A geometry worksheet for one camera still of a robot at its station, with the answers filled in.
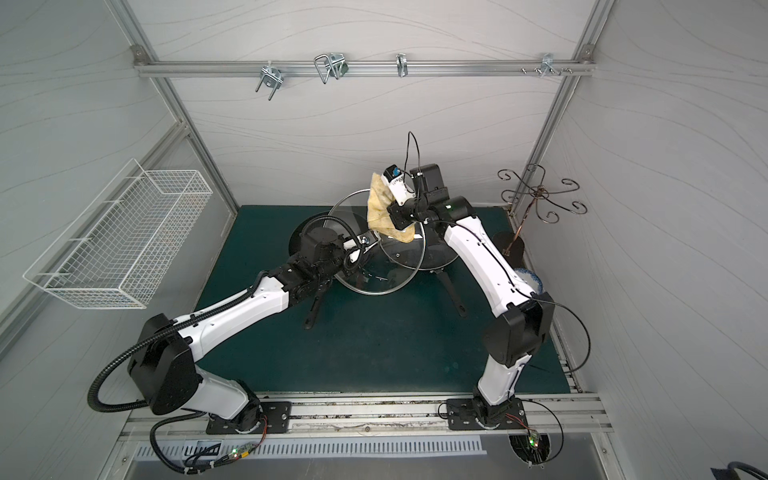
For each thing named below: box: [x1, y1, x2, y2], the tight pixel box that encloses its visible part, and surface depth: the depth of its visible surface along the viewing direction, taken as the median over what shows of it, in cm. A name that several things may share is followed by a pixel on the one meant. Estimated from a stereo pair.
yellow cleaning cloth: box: [367, 172, 416, 244], surface depth 80 cm
